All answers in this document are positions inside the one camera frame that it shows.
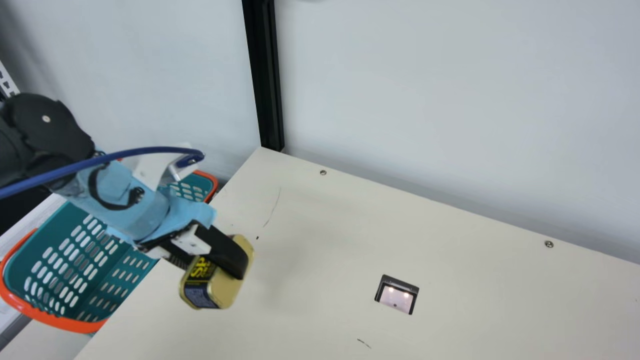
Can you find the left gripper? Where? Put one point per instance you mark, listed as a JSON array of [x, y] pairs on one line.
[[125, 207]]

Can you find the rectangular tin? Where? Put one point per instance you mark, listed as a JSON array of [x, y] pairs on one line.
[[220, 292]]

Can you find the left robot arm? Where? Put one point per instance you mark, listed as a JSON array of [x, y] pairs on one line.
[[40, 135]]

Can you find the teal shopping basket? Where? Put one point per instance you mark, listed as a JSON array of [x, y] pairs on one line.
[[60, 270]]

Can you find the black post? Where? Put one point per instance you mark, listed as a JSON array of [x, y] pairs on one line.
[[264, 75]]

